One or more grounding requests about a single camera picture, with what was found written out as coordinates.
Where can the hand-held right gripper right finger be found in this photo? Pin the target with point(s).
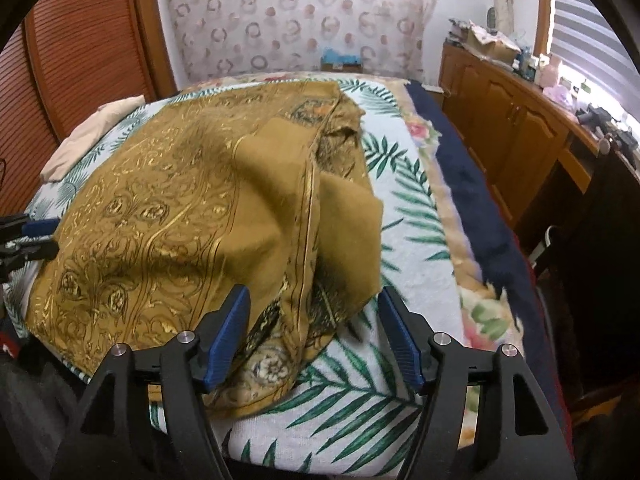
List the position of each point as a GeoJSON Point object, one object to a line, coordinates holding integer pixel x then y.
{"type": "Point", "coordinates": [400, 335]}

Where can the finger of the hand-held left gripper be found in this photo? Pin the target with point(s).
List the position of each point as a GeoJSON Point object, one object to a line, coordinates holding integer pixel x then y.
{"type": "Point", "coordinates": [40, 227]}
{"type": "Point", "coordinates": [40, 250]}

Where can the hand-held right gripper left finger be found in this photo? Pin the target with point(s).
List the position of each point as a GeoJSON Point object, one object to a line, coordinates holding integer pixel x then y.
{"type": "Point", "coordinates": [227, 340]}

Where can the golden patterned garment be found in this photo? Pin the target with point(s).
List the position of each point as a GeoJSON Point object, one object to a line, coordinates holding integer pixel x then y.
{"type": "Point", "coordinates": [175, 185]}

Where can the floral blanket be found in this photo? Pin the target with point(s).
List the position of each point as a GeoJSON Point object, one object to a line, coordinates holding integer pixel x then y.
{"type": "Point", "coordinates": [480, 310]}

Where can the red and black cloth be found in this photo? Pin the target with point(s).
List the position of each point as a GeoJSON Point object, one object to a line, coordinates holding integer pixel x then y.
{"type": "Point", "coordinates": [7, 345]}

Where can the beige cloth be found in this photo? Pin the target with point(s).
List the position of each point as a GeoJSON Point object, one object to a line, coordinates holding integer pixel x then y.
{"type": "Point", "coordinates": [85, 135]}

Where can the leaf print towel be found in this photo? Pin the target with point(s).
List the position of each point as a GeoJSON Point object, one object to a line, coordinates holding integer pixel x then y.
{"type": "Point", "coordinates": [400, 230]}

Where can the navy bed sheet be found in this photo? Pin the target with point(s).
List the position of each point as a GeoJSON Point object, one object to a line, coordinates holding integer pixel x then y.
{"type": "Point", "coordinates": [475, 180]}

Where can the wooden wardrobe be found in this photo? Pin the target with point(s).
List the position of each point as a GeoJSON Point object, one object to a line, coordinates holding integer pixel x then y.
{"type": "Point", "coordinates": [85, 60]}

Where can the wooden cabinet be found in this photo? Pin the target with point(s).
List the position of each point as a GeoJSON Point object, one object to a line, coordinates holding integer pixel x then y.
{"type": "Point", "coordinates": [500, 105]}

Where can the small cardboard box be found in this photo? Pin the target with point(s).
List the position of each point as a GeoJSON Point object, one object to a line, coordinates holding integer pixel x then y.
{"type": "Point", "coordinates": [340, 66]}

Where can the blue cloth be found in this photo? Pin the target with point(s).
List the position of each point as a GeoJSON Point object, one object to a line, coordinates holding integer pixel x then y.
{"type": "Point", "coordinates": [340, 54]}

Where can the pink bag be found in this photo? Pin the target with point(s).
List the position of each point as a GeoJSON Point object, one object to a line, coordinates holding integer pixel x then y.
{"type": "Point", "coordinates": [557, 87]}

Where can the open cardboard box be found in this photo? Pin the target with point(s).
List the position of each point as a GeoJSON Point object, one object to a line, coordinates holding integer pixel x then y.
{"type": "Point", "coordinates": [495, 47]}

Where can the circle pattern cloth cover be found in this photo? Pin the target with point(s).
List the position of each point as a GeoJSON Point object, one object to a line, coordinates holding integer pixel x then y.
{"type": "Point", "coordinates": [300, 10]}

